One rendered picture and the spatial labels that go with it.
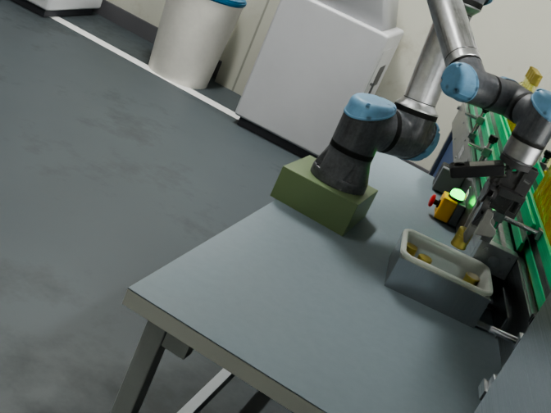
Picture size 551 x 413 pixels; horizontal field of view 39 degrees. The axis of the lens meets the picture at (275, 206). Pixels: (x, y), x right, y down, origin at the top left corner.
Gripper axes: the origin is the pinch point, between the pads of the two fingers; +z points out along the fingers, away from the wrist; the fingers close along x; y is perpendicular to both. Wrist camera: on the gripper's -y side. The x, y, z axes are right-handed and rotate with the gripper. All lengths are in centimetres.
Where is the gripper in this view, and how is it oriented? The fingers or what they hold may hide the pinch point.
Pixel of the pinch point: (464, 233)
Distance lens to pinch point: 179.7
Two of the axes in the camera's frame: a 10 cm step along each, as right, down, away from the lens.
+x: 2.2, -3.1, 9.3
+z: -3.8, 8.5, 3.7
